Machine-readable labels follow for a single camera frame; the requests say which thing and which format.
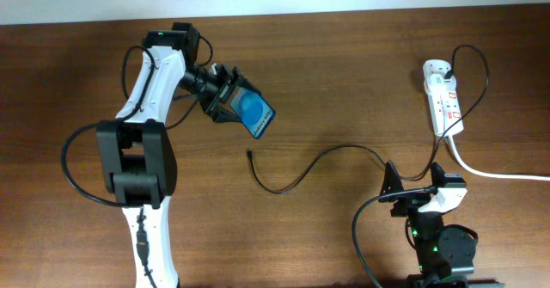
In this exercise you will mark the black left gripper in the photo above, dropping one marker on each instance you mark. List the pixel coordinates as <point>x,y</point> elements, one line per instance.
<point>229,80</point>

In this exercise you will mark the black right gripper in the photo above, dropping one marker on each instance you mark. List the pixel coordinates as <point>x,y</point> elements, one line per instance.
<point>409,201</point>

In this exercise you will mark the blue Galaxy smartphone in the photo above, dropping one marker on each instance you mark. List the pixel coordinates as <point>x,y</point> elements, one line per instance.
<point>253,111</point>

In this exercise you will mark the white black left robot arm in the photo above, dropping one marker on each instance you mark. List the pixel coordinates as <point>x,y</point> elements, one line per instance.
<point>137,158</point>

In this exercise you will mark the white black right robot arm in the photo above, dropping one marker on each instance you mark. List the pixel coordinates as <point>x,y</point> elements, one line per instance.
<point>445,252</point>

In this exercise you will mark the white power strip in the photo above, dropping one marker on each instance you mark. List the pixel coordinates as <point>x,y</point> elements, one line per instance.
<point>444,106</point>

